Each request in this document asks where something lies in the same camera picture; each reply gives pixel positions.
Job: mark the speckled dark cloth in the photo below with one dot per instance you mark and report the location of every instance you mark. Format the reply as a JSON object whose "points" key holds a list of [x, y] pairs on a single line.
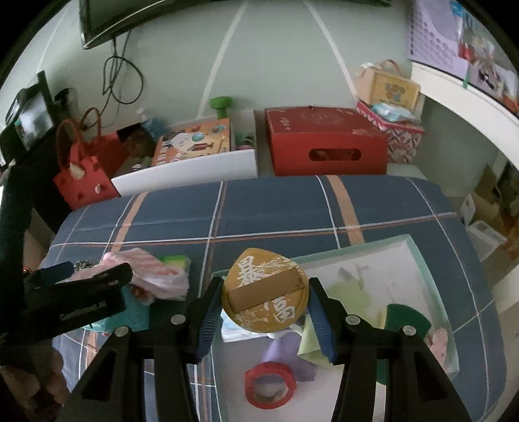
{"points": [[82, 265]]}

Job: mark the small black screen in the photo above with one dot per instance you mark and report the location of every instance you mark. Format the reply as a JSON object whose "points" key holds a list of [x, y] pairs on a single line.
{"points": [[32, 119]]}

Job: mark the red tape roll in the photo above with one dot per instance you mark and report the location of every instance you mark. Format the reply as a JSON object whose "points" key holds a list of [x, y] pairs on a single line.
{"points": [[269, 368]]}

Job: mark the white tray with green rim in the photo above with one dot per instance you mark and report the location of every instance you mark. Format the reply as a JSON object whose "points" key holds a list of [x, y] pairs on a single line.
{"points": [[385, 276]]}

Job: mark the wall television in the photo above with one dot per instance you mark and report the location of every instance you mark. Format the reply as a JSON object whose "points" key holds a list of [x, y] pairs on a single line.
{"points": [[105, 20]]}

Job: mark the patterned tin box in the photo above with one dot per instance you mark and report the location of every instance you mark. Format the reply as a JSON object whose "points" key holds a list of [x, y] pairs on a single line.
{"points": [[401, 142]]}

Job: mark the dark cabinet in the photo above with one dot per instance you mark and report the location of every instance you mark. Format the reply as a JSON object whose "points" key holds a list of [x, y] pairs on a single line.
{"points": [[44, 194]]}

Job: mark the blue plaid blanket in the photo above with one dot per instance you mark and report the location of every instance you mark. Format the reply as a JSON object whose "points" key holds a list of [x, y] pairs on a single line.
{"points": [[284, 207]]}

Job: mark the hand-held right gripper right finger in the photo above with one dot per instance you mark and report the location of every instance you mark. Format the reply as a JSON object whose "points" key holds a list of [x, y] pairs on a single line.
{"points": [[320, 320]]}

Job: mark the light green packet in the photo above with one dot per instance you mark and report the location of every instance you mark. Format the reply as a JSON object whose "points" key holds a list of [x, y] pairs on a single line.
{"points": [[348, 300]]}

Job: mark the yellow carry box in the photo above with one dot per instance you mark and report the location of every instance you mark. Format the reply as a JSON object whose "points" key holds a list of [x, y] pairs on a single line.
{"points": [[395, 91]]}

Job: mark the colourful game box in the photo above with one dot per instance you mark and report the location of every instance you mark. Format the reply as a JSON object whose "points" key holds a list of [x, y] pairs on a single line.
{"points": [[190, 142]]}

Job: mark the green scouring pad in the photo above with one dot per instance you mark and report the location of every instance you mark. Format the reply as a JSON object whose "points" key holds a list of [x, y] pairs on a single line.
{"points": [[405, 318]]}

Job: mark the person's left hand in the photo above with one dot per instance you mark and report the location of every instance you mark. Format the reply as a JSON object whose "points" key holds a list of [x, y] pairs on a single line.
{"points": [[52, 385]]}

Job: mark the red cardboard box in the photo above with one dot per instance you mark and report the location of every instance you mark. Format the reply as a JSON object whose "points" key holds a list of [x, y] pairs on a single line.
{"points": [[324, 130]]}

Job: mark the white desk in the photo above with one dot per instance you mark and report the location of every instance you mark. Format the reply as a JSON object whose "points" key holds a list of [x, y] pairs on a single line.
{"points": [[446, 87]]}

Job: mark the green yellow sponge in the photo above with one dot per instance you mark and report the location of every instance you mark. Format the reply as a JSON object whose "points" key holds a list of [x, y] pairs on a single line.
{"points": [[176, 261]]}

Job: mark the blue wipes pack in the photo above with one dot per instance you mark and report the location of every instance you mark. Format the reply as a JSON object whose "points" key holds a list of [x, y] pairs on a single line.
{"points": [[391, 110]]}

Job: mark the red felt bag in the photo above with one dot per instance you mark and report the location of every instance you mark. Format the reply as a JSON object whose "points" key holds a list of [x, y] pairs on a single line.
{"points": [[87, 182]]}

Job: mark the white board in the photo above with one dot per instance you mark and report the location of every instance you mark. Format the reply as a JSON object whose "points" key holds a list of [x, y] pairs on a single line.
{"points": [[182, 174]]}

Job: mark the small pink cloth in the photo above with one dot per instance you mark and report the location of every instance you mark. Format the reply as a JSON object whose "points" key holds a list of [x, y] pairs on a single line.
{"points": [[440, 345]]}

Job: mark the pink striped cloth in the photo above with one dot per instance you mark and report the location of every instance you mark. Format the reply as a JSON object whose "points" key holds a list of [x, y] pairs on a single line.
{"points": [[154, 272]]}

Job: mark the lilac packet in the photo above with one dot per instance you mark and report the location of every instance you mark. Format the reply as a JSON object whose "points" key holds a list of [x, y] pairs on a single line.
{"points": [[284, 349]]}

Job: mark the white appliance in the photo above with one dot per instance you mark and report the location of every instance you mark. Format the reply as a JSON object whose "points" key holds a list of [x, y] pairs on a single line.
{"points": [[484, 235]]}

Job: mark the green dumbbell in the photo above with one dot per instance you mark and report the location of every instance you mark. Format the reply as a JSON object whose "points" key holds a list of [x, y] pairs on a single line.
{"points": [[221, 106]]}

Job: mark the brown cardboard box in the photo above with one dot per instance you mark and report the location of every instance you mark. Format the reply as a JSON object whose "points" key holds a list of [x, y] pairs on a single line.
{"points": [[486, 203]]}

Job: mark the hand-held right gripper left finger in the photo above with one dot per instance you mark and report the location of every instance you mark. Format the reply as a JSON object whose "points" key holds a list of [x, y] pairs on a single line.
{"points": [[206, 320]]}

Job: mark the purple pegboard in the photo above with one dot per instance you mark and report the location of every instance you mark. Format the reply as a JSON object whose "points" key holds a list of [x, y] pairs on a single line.
{"points": [[434, 32]]}

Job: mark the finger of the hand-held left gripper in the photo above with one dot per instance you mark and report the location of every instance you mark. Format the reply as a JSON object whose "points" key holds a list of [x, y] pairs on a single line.
{"points": [[109, 276], [56, 271]]}

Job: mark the wall poster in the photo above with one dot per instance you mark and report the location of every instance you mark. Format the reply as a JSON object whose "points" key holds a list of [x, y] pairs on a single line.
{"points": [[486, 61]]}

